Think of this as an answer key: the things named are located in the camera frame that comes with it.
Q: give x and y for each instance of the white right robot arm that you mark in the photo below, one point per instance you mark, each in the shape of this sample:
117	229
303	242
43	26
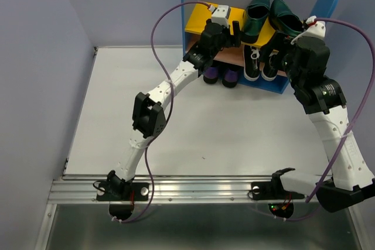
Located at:
348	180

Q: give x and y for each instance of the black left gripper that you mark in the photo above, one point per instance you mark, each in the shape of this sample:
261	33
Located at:
234	40

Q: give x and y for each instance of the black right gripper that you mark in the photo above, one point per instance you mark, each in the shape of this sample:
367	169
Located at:
279	41

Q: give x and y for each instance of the aluminium mounting rail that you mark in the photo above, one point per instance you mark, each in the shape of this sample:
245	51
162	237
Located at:
167	190

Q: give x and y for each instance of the black sneaker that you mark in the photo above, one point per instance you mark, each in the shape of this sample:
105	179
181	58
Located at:
251	56
269	73

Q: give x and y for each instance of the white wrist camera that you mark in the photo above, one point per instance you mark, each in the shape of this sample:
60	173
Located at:
220	15
315	28

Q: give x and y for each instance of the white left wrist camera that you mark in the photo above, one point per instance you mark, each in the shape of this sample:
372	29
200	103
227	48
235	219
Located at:
220	15

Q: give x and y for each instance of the green loafer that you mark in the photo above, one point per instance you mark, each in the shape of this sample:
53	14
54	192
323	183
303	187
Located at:
281	18
254	17

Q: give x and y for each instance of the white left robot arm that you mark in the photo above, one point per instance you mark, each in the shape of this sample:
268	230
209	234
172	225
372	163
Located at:
148	116

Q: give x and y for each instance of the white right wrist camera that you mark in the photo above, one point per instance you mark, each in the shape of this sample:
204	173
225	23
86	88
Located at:
315	28

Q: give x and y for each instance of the purple loafer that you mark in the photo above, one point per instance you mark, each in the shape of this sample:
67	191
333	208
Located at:
231	76
211	75

